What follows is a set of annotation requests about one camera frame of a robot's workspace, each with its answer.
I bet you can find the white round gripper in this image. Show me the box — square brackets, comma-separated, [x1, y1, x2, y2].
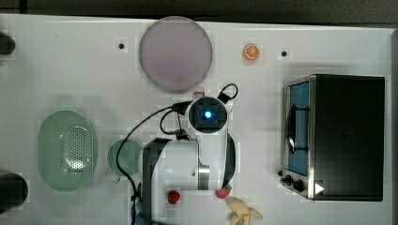
[187, 97, 228, 135]

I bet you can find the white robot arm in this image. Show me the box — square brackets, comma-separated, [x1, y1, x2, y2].
[142, 95, 236, 225]

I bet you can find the green oval strainer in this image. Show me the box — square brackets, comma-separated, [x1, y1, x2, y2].
[38, 111, 96, 191]

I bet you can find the round grey plate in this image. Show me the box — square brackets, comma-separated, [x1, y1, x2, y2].
[139, 16, 212, 93]

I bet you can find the orange slice toy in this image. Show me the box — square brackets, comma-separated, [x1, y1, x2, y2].
[242, 44, 260, 60]

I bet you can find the red strawberry toy right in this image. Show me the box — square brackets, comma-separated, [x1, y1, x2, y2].
[216, 185, 232, 199]

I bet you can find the red strawberry toy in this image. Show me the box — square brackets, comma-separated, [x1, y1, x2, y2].
[167, 190, 180, 204]
[216, 185, 232, 199]

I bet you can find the green cup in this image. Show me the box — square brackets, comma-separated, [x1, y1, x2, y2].
[107, 139, 143, 175]

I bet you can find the peeled banana toy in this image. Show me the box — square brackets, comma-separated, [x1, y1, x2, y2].
[226, 197, 263, 225]

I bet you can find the silver toaster oven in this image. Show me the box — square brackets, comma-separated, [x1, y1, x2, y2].
[278, 74, 385, 202]

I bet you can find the black cable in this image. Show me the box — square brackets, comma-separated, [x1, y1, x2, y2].
[115, 82, 239, 225]

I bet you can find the black cylinder post lower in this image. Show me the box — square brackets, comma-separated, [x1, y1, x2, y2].
[0, 173, 28, 214]

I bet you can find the black cylinder post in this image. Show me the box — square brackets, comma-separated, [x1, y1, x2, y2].
[0, 32, 16, 55]
[0, 173, 28, 214]

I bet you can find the black cylinder post upper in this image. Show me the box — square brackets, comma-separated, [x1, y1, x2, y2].
[0, 32, 16, 55]

